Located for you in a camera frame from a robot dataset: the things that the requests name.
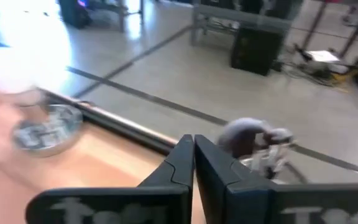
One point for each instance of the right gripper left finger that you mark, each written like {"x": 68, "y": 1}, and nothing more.
{"x": 172, "y": 186}

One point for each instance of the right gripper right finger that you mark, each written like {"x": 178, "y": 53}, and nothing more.
{"x": 228, "y": 193}

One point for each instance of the fan makeup brush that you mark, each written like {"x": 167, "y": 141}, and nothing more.
{"x": 241, "y": 137}

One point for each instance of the black mesh pen cup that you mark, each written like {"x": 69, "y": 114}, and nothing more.
{"x": 272, "y": 174}

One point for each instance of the white bulb chrome lamp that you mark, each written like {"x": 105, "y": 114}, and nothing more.
{"x": 48, "y": 130}

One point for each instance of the black floor box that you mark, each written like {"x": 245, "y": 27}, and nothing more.
{"x": 256, "y": 51}

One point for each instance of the white paper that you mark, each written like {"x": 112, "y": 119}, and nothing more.
{"x": 322, "y": 56}

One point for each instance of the black desk legs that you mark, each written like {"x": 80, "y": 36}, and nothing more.
{"x": 314, "y": 28}

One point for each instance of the dark box purple light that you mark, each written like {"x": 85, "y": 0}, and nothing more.
{"x": 73, "y": 14}

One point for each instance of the black aluminium table frame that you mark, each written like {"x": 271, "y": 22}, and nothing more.
{"x": 120, "y": 127}

